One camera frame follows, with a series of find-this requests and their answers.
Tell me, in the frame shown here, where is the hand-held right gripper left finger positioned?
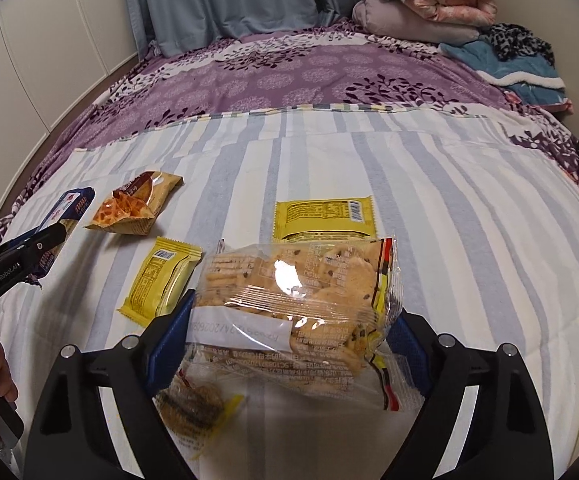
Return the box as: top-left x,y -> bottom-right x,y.
22,287 -> 197,480

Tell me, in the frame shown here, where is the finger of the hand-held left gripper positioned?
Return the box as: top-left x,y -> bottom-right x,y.
16,222 -> 68,281

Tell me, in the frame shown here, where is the purple floral blanket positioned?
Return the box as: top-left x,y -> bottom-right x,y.
0,27 -> 579,251

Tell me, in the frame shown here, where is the leopard print scarf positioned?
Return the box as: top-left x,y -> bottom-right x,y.
479,23 -> 555,66

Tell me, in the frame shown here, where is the pink floral folded quilt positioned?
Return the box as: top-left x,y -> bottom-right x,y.
409,0 -> 500,26

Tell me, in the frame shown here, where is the chocolate cookie clear packet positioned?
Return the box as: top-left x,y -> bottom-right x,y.
155,367 -> 246,461

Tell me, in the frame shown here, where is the pink cloth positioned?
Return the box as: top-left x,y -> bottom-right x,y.
504,91 -> 573,114

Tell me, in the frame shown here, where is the blue curtain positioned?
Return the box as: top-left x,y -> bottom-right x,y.
119,0 -> 365,58

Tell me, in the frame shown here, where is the blue cracker packet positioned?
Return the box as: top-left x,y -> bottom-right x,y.
28,186 -> 96,288

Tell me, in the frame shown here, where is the brown beige pancake snack bag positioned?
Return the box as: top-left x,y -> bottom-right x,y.
84,171 -> 185,236

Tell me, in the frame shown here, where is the white wardrobe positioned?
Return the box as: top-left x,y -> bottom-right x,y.
0,0 -> 155,233

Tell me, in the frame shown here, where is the blue fleece garment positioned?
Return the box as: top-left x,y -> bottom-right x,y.
439,40 -> 567,106

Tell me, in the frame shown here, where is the clear cookie bag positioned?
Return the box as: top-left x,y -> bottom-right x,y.
182,234 -> 423,413

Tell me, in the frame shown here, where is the yellow snack packet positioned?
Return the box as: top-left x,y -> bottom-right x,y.
116,236 -> 204,321
273,196 -> 374,243

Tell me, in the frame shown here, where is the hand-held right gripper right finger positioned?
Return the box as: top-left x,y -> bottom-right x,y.
384,309 -> 554,480

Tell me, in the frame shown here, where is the striped bed sheet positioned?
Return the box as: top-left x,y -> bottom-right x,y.
0,102 -> 579,480

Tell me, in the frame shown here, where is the mauve folded quilt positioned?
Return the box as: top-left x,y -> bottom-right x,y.
353,0 -> 480,45

